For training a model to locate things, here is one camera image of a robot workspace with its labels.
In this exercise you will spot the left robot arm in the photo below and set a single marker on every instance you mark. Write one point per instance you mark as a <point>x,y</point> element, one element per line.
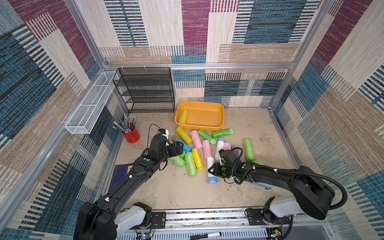
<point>104,219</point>

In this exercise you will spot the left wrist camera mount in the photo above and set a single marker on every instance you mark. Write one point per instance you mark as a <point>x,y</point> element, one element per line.
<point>165,133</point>

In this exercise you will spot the white roll with blue band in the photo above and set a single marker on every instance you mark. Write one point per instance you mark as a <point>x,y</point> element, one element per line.
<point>219,146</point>

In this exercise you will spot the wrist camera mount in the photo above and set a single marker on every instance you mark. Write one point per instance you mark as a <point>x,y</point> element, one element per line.
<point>228,157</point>
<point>165,133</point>

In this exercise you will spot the large light green roll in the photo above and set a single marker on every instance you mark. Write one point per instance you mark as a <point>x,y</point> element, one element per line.
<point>178,161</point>

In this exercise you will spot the grey blue stapler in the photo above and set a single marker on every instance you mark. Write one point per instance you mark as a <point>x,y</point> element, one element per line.
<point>263,186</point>

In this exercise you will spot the middle pink roll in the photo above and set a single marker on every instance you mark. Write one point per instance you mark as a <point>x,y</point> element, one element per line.
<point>207,149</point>

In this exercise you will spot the lower light green roll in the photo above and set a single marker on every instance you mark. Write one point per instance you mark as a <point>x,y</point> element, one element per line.
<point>190,164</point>

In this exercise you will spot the yellow roll near box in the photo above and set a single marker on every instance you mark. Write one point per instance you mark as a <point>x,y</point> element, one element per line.
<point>183,135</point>

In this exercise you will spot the pink roll beside grey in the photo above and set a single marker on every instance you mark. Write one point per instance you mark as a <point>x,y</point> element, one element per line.
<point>227,146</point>

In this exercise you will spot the plain light green roll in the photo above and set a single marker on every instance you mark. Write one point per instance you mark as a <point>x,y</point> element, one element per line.
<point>249,150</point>

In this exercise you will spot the upper pink roll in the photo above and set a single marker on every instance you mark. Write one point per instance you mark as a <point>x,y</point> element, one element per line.
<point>196,139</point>

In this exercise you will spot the yellow trash bag roll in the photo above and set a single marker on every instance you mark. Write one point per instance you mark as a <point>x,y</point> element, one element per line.
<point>183,117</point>

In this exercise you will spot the white wire wall basket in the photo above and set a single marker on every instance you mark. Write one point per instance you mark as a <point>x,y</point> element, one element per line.
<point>87,113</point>

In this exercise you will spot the yellow plastic storage box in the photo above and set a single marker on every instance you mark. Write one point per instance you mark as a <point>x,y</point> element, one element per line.
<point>202,115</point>

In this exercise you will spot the lower yellow roll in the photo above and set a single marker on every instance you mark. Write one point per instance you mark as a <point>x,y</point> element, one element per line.
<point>197,159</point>

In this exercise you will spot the green roll with red label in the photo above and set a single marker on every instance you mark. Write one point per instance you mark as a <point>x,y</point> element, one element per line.
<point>223,133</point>

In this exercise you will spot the green roll with label left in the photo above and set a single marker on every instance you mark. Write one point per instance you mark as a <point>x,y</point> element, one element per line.
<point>183,155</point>

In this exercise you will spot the red pen cup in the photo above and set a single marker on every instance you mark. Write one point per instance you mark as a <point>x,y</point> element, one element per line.
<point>133,136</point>

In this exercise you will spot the lying fat green roll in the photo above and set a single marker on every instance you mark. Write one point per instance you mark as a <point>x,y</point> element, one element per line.
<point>259,162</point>

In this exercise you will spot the black mesh shelf rack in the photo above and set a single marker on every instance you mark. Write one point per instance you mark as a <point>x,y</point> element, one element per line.
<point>146,90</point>

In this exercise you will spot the dark blue booklet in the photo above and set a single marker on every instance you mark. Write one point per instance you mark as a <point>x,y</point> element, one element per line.
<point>119,172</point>

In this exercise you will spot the short green roll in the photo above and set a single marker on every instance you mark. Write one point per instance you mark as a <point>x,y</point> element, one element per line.
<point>208,137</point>

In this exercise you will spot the black marker pen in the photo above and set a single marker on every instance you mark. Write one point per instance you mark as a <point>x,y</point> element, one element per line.
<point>206,236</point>

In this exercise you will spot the white roll red label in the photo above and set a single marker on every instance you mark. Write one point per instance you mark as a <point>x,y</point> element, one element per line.
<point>212,179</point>

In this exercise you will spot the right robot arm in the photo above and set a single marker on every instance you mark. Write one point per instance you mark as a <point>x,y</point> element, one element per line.
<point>312,194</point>

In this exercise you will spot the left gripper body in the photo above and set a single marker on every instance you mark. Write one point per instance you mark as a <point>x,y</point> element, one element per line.
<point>171,151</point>

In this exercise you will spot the blue trash bag roll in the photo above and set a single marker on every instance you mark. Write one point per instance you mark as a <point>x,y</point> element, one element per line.
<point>186,148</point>

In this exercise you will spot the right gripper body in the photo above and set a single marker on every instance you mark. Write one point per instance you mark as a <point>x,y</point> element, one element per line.
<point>218,170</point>

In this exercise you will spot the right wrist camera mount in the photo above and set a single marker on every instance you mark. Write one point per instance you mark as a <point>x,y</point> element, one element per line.
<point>228,157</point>

